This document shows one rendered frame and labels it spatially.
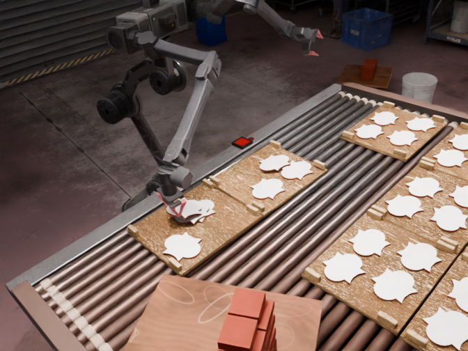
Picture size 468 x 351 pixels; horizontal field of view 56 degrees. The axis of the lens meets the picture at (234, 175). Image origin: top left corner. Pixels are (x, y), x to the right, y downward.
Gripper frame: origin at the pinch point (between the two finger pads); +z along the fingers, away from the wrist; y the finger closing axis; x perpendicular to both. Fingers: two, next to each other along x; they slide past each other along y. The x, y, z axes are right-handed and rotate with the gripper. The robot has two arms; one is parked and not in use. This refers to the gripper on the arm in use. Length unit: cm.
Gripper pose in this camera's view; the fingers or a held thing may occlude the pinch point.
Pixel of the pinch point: (173, 209)
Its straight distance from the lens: 174.9
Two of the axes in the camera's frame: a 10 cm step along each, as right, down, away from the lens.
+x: -8.0, 4.1, -4.4
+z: 0.9, 8.0, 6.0
